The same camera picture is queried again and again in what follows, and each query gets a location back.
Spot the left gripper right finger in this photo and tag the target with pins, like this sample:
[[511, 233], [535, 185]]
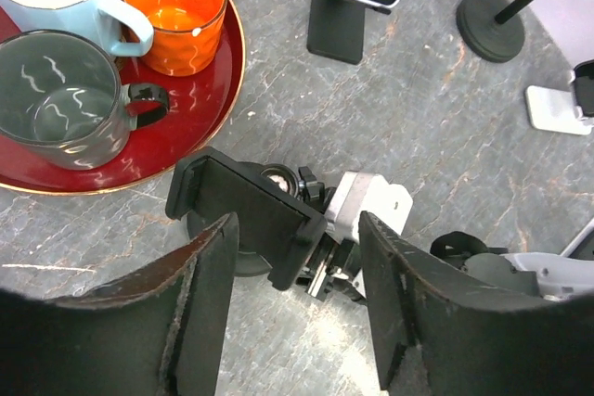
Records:
[[474, 338]]

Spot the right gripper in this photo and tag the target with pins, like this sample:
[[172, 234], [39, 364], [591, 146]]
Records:
[[333, 267]]

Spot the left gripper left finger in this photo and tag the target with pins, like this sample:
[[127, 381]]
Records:
[[157, 331]]

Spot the black round-base phone stand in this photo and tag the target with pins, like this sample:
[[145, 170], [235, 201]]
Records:
[[280, 212]]

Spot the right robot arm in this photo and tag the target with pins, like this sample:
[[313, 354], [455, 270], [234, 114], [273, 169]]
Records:
[[546, 275]]

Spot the black flat phone stand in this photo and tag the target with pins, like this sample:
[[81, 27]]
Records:
[[336, 29]]

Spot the black-cased phone far right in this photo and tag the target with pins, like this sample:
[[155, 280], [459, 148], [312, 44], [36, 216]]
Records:
[[584, 87]]

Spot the red round tray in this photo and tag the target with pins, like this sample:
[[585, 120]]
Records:
[[199, 106]]

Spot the grey mug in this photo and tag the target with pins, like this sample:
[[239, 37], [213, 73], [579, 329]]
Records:
[[63, 99]]

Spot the orange mug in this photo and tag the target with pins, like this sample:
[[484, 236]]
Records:
[[186, 34]]

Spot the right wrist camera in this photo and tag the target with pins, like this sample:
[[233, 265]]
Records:
[[360, 191]]

